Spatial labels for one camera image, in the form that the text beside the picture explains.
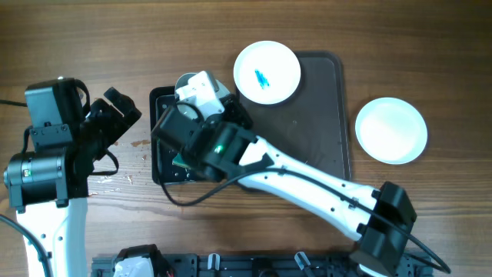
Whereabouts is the white plate stain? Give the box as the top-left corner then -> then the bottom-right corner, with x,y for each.
233,41 -> 301,105

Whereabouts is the green yellow sponge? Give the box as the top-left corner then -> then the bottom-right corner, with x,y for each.
171,153 -> 191,169

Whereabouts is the white plate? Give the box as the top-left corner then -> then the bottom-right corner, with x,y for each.
354,97 -> 428,165

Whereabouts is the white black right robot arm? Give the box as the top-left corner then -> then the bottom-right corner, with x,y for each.
151,104 -> 417,276

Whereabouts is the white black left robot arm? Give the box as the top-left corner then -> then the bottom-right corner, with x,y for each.
1,78 -> 141,276

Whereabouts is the dark brown serving tray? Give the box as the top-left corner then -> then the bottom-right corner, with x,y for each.
239,51 -> 351,181

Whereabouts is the black water tub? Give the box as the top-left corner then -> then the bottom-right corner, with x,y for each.
148,85 -> 247,186

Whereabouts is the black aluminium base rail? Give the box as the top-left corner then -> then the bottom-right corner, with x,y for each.
91,248 -> 434,277

